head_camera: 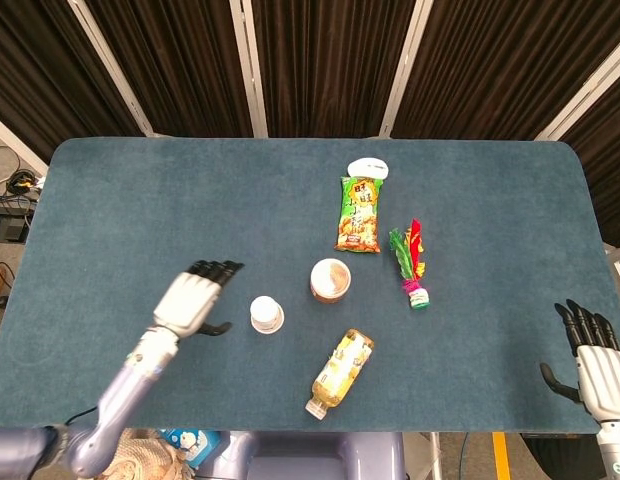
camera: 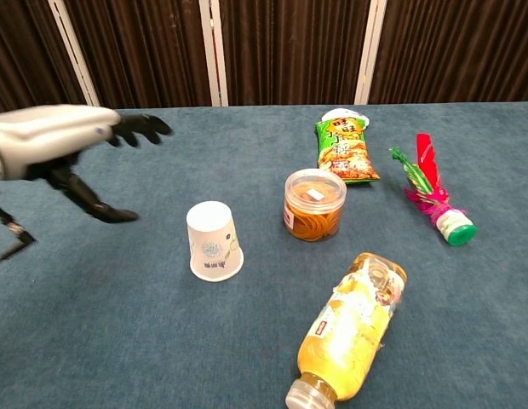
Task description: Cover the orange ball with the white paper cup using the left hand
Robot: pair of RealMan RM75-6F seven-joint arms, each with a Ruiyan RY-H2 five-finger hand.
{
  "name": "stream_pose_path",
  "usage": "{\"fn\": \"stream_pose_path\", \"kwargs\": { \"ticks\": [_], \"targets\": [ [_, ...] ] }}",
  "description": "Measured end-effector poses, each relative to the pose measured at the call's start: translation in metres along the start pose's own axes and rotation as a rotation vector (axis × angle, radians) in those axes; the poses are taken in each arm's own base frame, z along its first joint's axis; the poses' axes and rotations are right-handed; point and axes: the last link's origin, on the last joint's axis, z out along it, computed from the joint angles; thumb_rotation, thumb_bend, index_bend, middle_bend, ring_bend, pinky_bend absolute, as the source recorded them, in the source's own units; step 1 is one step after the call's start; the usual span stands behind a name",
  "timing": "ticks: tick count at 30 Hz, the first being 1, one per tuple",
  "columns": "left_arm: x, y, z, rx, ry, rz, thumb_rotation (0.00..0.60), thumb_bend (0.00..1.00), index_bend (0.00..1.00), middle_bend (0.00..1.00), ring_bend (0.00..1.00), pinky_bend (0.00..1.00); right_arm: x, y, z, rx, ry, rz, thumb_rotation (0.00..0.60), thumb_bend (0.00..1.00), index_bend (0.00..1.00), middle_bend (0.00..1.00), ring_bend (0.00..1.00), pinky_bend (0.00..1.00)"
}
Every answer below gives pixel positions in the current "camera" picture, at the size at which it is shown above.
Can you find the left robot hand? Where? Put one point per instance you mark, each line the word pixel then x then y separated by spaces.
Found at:
pixel 47 136

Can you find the white paper cup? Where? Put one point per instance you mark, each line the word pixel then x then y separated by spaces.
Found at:
pixel 213 243

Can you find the dark brown curtain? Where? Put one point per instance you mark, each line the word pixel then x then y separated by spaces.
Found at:
pixel 460 47
pixel 140 51
pixel 289 51
pixel 21 51

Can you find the blue felt table mat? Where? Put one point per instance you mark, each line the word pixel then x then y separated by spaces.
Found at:
pixel 119 319

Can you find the clear jar of rubber bands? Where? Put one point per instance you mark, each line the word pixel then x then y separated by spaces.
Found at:
pixel 315 209

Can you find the green snack bag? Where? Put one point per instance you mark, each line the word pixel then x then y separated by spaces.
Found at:
pixel 345 153

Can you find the yellow tea bottle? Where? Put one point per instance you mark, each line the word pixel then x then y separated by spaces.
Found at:
pixel 349 336

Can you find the colourful feather shuttlecock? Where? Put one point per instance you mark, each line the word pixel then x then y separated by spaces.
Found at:
pixel 438 200

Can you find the white frame post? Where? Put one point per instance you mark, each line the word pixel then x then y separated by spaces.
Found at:
pixel 214 55
pixel 74 55
pixel 370 51

